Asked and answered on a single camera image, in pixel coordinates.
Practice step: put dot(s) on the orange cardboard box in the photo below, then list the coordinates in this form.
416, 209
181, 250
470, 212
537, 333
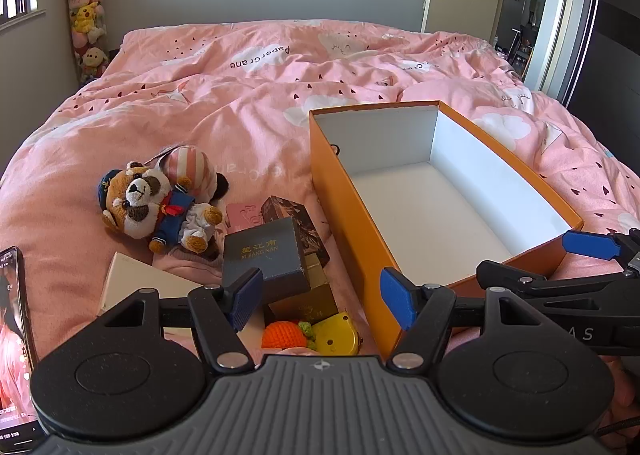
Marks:
345, 195

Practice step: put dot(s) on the orange crochet fruit toy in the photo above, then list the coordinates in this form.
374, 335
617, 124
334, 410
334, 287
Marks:
280, 335

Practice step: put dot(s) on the brown patterned box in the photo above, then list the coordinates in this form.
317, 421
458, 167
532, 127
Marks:
312, 240

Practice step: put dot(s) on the red panda plush toy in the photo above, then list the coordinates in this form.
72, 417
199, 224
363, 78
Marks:
145, 195

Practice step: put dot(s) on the pink printed blanket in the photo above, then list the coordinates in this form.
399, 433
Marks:
250, 100

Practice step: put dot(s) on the pink striped plush toy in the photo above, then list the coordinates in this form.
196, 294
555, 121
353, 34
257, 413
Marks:
192, 165

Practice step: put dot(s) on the hanging net of plush toys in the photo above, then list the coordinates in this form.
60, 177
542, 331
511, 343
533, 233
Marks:
85, 15

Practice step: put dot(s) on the dark grey gift box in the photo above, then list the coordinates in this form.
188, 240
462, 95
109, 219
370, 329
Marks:
265, 250

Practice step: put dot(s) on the gold box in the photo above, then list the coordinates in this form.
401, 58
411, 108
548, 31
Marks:
310, 302

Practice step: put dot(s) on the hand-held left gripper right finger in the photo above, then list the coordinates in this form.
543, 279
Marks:
397, 300

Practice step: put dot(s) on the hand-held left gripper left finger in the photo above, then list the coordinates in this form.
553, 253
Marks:
245, 300

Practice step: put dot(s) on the black smartphone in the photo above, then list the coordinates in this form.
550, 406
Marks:
15, 335

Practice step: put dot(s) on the small pink card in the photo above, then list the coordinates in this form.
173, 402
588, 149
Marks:
242, 215

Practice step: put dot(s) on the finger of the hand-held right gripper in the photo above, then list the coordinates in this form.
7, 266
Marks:
510, 275
590, 245

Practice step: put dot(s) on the dark wardrobe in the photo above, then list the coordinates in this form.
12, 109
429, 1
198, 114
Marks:
610, 35

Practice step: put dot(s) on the yellow tape measure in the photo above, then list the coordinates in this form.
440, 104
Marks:
335, 335

